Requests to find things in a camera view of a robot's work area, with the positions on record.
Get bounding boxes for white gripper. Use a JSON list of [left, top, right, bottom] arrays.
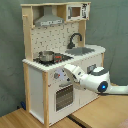
[[64, 64, 84, 83]]

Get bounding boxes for white oven door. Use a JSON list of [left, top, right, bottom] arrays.
[[56, 85, 74, 111]]

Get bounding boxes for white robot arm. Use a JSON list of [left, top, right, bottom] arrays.
[[64, 64, 128, 95]]

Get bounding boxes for wooden toy kitchen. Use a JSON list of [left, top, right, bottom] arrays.
[[22, 2, 105, 127]]

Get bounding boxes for grey ice dispenser panel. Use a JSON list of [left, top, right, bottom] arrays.
[[87, 64, 96, 74]]

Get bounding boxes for grey toy sink basin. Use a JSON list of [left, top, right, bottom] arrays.
[[66, 47, 94, 56]]

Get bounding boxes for red oven knob left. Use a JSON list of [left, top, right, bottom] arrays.
[[54, 73, 60, 79]]

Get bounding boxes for black toy faucet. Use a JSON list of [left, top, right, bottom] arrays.
[[67, 33, 82, 49]]

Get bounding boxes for black toy stovetop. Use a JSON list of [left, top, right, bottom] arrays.
[[34, 53, 71, 66]]

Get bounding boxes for silver toy pot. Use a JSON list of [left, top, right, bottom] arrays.
[[39, 51, 54, 62]]

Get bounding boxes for grey range hood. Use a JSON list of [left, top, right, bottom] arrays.
[[35, 6, 64, 27]]

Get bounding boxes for toy microwave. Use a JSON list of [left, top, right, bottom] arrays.
[[67, 3, 90, 21]]

